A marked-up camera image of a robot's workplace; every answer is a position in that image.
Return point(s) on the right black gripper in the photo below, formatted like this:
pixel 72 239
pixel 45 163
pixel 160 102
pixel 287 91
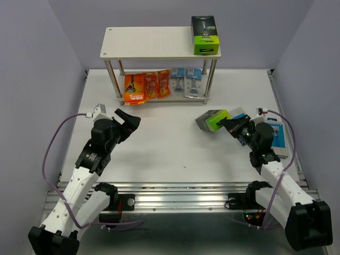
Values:
pixel 235 125

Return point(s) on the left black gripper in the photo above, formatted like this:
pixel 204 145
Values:
pixel 131 122

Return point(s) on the black green razor box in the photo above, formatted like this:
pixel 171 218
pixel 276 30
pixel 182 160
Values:
pixel 204 35
pixel 209 121

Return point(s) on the orange razor bag bottom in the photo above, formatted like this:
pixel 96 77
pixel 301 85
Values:
pixel 151 85

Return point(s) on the orange razor bag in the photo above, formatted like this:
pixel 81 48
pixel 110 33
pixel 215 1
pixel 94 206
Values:
pixel 163 83
pixel 151 85

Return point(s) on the orange razor bag top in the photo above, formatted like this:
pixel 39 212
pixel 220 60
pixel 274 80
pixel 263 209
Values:
pixel 163 83

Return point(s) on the blue blister razor pack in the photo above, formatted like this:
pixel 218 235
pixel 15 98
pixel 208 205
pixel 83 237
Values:
pixel 192 83
pixel 177 81

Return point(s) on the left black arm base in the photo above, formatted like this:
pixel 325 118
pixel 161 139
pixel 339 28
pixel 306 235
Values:
pixel 117 201

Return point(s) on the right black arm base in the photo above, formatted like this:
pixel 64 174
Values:
pixel 247 199

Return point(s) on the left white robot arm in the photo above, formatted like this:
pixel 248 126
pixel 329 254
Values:
pixel 85 201

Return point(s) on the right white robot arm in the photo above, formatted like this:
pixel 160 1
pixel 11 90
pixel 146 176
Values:
pixel 307 222

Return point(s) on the white two-tier shelf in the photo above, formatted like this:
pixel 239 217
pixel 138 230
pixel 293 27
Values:
pixel 153 44

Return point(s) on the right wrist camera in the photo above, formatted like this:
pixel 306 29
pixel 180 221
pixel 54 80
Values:
pixel 260 115

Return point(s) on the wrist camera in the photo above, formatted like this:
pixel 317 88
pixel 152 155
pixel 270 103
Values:
pixel 260 115
pixel 98 113

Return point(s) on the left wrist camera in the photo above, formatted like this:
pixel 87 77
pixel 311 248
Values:
pixel 98 113

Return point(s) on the aluminium rail frame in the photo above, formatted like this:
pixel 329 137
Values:
pixel 171 165

